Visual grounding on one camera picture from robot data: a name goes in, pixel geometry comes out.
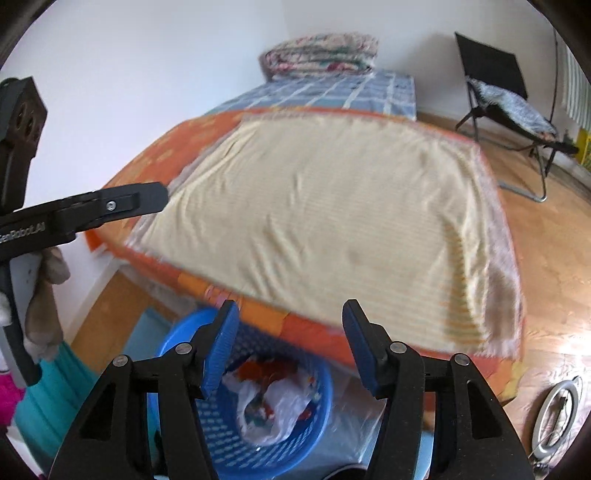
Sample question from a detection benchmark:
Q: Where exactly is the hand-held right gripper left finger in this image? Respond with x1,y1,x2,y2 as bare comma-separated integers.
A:
48,299,241,480

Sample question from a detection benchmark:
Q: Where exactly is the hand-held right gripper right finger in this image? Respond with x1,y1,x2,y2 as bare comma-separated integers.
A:
342,299,536,480

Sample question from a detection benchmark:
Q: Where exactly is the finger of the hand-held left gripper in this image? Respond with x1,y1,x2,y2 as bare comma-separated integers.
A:
58,181,169,232

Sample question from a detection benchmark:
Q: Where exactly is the red cardboard box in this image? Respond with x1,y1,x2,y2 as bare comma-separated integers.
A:
233,357,301,384

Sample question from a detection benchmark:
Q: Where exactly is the white plastic bag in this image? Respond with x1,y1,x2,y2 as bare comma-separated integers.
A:
224,369,319,446

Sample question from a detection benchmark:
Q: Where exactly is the blue plastic basket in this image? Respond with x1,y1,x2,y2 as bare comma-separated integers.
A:
154,307,334,480

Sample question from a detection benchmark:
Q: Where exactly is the person's left hand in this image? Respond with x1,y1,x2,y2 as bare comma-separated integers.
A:
25,247,71,361

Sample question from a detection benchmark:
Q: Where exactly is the clear plastic bag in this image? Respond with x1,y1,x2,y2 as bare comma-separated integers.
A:
323,364,437,467

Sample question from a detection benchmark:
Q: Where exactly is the light blue mat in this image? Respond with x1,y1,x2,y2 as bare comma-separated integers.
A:
122,308,178,361

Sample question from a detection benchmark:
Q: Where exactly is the yellow striped towel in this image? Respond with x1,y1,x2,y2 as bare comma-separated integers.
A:
127,114,499,352

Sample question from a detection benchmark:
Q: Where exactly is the magenta cloth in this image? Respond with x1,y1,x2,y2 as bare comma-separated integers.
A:
0,374,26,425

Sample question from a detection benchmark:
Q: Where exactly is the teal cloth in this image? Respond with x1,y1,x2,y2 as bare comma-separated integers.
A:
18,344,158,476

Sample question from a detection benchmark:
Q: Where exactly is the bed with blue plaid sheet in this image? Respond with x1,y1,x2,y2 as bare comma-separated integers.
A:
210,69,419,121

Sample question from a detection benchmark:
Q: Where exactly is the folded floral quilt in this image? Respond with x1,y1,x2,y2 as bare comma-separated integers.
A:
259,31,380,83

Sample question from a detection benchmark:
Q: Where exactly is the blue and white cushion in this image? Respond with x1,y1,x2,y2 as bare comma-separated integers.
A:
468,78,557,139

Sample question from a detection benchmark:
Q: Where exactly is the yellow box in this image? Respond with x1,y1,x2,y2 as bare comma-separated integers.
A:
575,129,591,171

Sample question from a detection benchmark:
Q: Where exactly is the black folding chair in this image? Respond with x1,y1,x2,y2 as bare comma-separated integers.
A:
455,31,580,203

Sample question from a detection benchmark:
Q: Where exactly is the black metal clothes rack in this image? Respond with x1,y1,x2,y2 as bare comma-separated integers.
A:
545,25,591,176

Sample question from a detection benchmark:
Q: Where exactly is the hanging green striped towel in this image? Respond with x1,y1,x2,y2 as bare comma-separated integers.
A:
561,44,591,125

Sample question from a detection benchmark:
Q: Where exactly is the white ring light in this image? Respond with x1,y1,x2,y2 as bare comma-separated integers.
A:
533,375,583,457

